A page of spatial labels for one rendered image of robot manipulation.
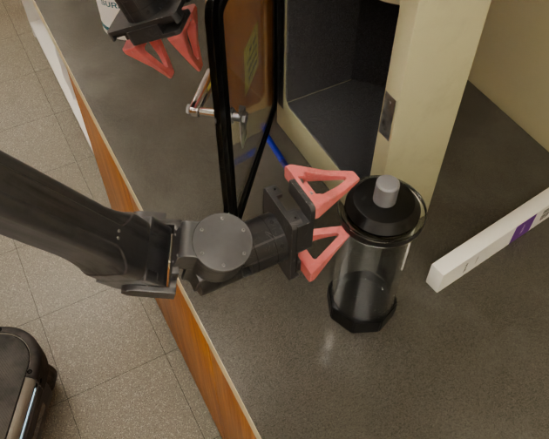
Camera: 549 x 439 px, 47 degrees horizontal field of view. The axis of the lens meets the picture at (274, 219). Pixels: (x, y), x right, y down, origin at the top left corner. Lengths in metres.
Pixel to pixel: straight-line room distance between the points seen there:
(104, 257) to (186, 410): 1.35
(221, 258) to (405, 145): 0.38
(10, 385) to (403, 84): 1.32
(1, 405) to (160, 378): 0.46
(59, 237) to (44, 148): 2.11
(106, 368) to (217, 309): 1.09
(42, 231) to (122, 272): 0.12
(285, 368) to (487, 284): 0.34
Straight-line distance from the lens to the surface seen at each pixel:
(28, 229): 0.52
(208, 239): 0.59
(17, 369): 1.80
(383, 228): 0.75
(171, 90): 1.29
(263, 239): 0.67
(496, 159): 1.20
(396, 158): 0.89
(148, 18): 0.80
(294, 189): 0.66
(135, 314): 2.07
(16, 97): 2.91
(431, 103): 0.86
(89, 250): 0.57
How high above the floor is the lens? 1.76
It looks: 52 degrees down
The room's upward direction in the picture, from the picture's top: straight up
